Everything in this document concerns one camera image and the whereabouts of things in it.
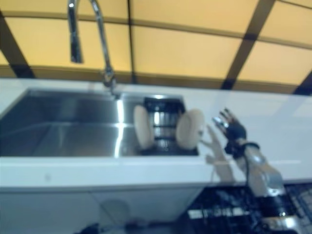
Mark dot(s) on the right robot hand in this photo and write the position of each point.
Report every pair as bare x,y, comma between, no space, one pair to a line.
234,131

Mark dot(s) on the beige ceramic plate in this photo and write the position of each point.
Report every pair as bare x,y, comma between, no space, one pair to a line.
142,126
189,130

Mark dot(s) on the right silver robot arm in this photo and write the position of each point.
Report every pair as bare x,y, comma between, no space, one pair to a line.
265,175

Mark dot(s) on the black sink drain rack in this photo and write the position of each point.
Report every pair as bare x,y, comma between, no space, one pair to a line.
162,122

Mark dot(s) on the chrome gooseneck faucet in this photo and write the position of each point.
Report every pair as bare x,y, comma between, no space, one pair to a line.
108,75

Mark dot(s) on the stainless steel sink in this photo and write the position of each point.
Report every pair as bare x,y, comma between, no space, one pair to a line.
61,122

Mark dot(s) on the white cabinet front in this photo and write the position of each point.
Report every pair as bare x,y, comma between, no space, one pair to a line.
73,207

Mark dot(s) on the yellow window with dark frame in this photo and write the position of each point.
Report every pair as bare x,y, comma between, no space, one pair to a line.
182,48

